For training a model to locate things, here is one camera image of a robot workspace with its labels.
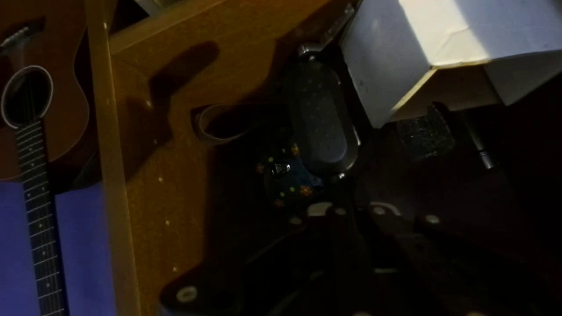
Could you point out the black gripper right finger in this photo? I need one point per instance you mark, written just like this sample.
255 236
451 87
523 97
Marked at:
427 134

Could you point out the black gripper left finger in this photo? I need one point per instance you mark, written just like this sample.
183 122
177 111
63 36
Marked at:
321 117

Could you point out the white cardboard box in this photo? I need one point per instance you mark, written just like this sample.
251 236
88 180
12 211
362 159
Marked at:
409 41

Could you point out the brown wooden cabinet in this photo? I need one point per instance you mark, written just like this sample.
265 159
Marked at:
176 176

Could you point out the brown acoustic guitar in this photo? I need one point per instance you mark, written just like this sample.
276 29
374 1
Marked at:
35 146

